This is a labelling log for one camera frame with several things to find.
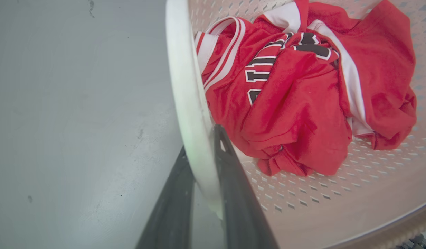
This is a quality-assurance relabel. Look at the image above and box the red basketball jersey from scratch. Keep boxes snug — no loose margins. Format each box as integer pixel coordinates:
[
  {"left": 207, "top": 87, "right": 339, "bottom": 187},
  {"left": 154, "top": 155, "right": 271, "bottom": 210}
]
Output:
[{"left": 194, "top": 0, "right": 418, "bottom": 177}]

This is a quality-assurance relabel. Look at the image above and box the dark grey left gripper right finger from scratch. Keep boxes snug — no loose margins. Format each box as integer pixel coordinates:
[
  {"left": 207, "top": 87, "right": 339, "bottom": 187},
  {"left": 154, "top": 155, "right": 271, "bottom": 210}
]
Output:
[{"left": 213, "top": 124, "right": 280, "bottom": 249}]

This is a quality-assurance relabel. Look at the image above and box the white perforated plastic laundry basket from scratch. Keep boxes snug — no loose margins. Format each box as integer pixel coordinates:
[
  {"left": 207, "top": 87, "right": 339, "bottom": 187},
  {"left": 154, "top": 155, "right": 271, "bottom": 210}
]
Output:
[{"left": 165, "top": 0, "right": 426, "bottom": 249}]

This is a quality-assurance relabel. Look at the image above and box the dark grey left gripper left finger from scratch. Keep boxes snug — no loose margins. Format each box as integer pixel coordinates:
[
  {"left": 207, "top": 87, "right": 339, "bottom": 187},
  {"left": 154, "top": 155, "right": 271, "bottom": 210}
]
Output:
[{"left": 135, "top": 146, "right": 195, "bottom": 249}]

